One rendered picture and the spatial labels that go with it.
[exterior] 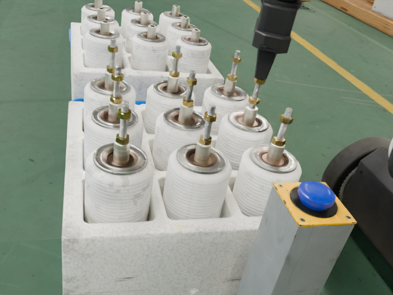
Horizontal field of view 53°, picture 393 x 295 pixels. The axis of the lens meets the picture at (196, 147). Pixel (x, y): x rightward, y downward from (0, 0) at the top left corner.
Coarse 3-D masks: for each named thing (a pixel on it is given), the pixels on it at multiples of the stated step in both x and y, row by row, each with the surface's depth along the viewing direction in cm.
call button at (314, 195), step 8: (304, 184) 44; (312, 184) 44; (320, 184) 44; (304, 192) 43; (312, 192) 43; (320, 192) 43; (328, 192) 43; (304, 200) 43; (312, 200) 42; (320, 200) 42; (328, 200) 42; (312, 208) 43; (320, 208) 43
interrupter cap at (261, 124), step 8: (232, 112) 73; (240, 112) 74; (232, 120) 71; (240, 120) 72; (256, 120) 73; (264, 120) 73; (240, 128) 69; (248, 128) 69; (256, 128) 70; (264, 128) 70
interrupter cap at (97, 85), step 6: (96, 78) 76; (102, 78) 77; (90, 84) 73; (96, 84) 74; (102, 84) 75; (120, 84) 76; (126, 84) 76; (96, 90) 72; (102, 90) 72; (108, 90) 73; (120, 90) 73; (126, 90) 74
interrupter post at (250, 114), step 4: (248, 108) 70; (256, 108) 70; (244, 112) 71; (248, 112) 70; (252, 112) 70; (256, 112) 70; (244, 116) 71; (248, 116) 70; (252, 116) 70; (244, 120) 71; (248, 120) 71; (252, 120) 71; (248, 124) 71; (252, 124) 71
